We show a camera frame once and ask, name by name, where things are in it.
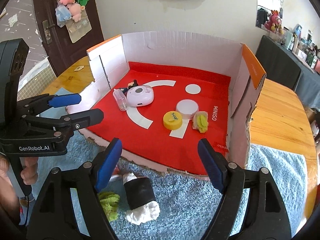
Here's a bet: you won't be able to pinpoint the person's left hand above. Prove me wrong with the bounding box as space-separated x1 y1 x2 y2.
1 154 38 209

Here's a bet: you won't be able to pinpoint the orange cardboard box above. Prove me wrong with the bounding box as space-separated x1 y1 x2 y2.
67 31 266 177

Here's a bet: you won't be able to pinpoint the pink plush toys on door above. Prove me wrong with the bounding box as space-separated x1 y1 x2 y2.
55 0 85 28

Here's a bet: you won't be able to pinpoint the small tag on table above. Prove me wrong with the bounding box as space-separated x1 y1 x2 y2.
74 66 84 72

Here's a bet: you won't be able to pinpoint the dark wooden door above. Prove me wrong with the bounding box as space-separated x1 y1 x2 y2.
33 0 104 76

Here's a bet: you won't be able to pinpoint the clear plastic capsule case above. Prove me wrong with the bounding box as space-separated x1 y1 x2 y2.
113 89 128 112

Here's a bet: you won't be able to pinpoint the green twisted yarn bundle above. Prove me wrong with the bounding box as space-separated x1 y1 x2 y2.
98 192 120 222

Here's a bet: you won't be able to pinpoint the cluttered side table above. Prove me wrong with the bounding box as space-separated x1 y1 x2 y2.
255 35 320 110

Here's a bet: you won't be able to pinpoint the light blue fluffy towel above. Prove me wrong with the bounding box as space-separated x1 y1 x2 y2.
32 132 308 239

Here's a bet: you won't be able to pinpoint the white round lid container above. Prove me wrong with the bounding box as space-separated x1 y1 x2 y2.
176 99 199 120

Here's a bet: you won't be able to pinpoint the small yellow-green plush toy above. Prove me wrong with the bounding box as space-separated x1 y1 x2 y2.
193 111 209 133

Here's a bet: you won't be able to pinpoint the blonde girl figurine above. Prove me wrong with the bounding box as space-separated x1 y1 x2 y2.
109 166 123 182

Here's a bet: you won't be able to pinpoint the pink mini printer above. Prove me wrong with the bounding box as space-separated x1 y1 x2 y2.
126 86 154 107

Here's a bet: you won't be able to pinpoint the pink rabbit plush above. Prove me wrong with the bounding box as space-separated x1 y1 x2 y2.
264 10 283 34

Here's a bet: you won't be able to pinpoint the black-haired boy figurine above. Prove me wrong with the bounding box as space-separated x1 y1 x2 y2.
120 80 139 94

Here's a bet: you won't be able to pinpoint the black roll with white paper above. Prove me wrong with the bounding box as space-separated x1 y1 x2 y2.
123 173 161 225

